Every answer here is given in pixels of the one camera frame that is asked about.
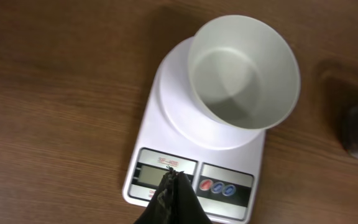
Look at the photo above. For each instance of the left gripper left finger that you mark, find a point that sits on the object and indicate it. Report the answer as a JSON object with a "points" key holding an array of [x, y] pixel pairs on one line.
{"points": [[162, 208]]}

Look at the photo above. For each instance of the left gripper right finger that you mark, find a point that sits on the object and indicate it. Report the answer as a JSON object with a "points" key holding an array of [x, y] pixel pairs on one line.
{"points": [[186, 206]]}

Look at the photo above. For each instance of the white digital kitchen scale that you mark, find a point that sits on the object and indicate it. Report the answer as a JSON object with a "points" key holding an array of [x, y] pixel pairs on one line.
{"points": [[222, 163]]}

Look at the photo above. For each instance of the white plastic bowl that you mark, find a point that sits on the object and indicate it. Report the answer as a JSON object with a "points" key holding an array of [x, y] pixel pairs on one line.
{"points": [[243, 73]]}

